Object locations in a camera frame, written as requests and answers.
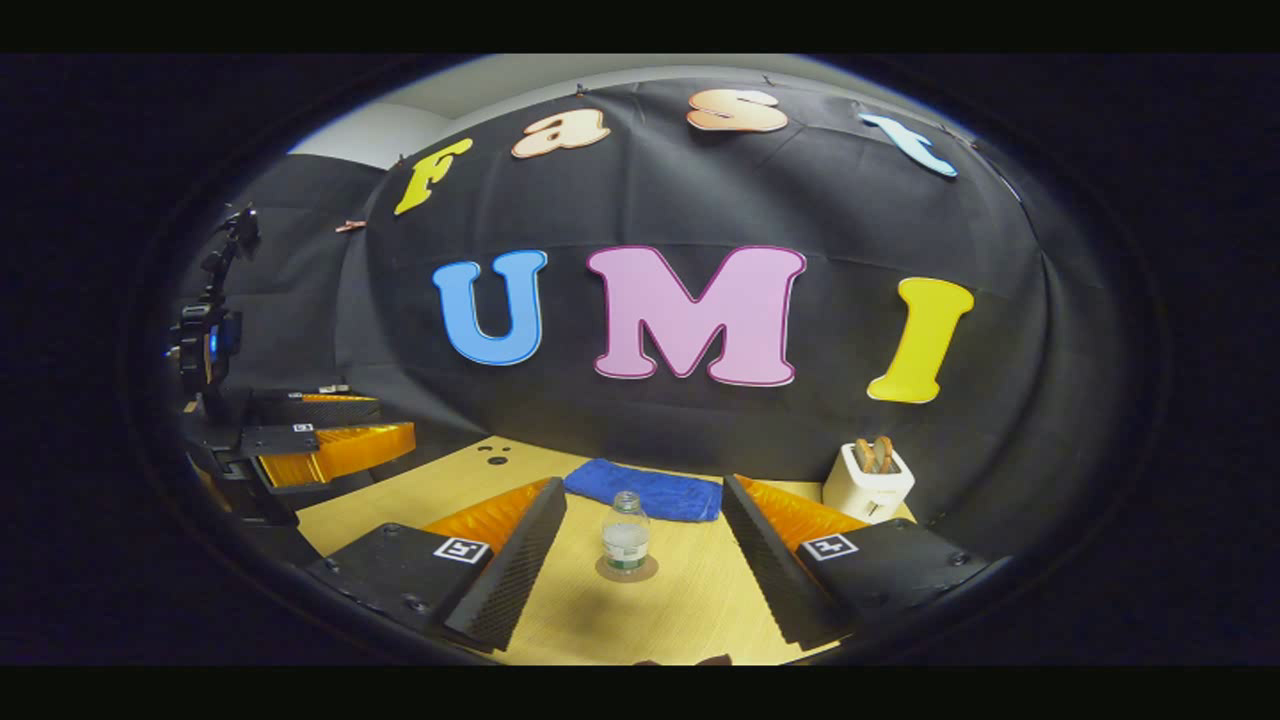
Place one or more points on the black backdrop cloth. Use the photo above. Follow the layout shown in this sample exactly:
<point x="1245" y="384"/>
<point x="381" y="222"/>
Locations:
<point x="700" y="190"/>

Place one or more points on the white toaster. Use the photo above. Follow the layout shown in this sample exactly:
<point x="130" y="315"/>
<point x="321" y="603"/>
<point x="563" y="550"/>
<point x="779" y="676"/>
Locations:
<point x="865" y="495"/>

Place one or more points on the clear plastic water bottle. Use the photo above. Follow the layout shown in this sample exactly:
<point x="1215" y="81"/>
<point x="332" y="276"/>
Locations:
<point x="626" y="540"/>

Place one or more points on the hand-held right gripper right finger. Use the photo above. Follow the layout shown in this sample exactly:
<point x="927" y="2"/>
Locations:
<point x="770" y="570"/>

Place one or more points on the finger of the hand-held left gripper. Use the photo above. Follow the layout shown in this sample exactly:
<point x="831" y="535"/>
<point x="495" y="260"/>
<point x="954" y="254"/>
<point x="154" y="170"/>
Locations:
<point x="310" y="410"/>
<point x="340" y="450"/>

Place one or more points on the toast slice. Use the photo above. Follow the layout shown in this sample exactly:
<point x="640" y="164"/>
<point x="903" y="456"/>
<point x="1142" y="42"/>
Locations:
<point x="886" y="454"/>
<point x="866" y="456"/>

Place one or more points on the blue towel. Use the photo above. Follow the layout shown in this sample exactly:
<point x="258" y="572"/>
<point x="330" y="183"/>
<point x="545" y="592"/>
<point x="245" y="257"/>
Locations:
<point x="650" y="490"/>

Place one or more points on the round brown coaster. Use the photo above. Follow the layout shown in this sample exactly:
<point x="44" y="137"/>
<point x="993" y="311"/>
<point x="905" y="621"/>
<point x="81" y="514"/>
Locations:
<point x="605" y="572"/>

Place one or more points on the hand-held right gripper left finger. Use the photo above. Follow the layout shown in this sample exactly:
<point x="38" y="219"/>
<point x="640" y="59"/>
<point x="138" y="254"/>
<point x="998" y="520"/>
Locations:
<point x="520" y="570"/>

